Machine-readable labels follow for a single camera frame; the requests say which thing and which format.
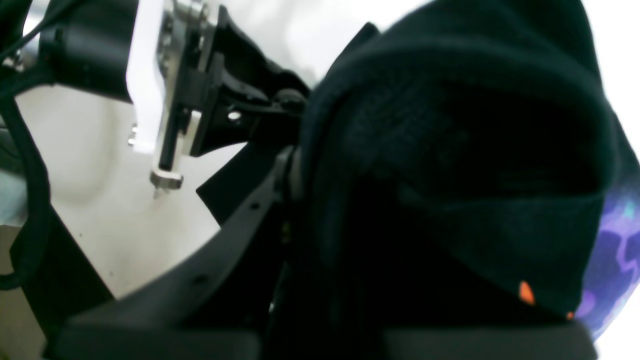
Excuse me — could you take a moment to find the black t-shirt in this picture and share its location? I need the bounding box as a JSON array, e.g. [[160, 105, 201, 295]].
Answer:
[[195, 0, 640, 360]]

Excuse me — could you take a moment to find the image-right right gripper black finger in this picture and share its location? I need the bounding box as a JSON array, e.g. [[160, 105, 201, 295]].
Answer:
[[46, 146, 300, 360]]

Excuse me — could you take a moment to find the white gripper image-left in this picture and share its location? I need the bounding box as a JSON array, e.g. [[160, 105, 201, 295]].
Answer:
[[125, 0, 310, 191]]

